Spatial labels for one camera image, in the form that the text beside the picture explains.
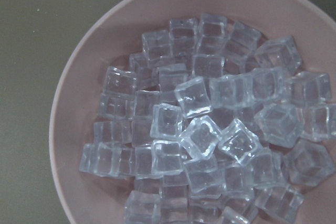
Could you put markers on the pink bowl of ice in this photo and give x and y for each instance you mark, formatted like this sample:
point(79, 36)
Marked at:
point(90, 199)

